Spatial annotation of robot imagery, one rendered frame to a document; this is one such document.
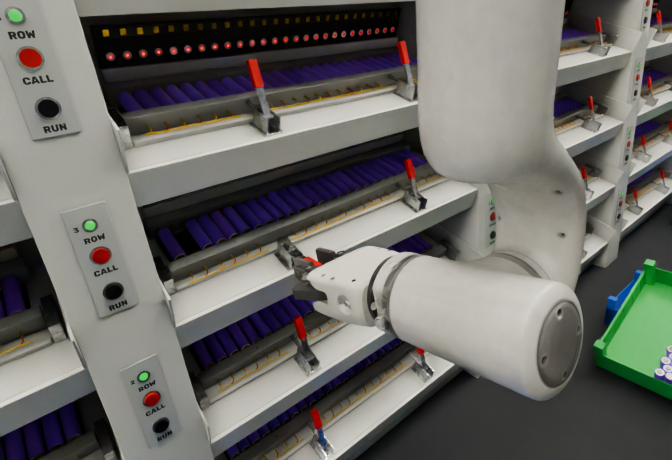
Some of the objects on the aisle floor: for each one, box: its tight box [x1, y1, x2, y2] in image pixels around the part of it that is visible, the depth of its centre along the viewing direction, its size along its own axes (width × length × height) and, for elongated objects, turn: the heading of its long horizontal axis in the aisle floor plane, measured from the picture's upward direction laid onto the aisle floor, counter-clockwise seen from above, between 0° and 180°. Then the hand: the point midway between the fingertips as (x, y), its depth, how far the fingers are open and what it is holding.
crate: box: [593, 259, 672, 400], centre depth 95 cm, size 30×20×8 cm
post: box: [556, 0, 659, 268], centre depth 117 cm, size 20×9×170 cm, turn 54°
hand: (316, 265), depth 54 cm, fingers open, 3 cm apart
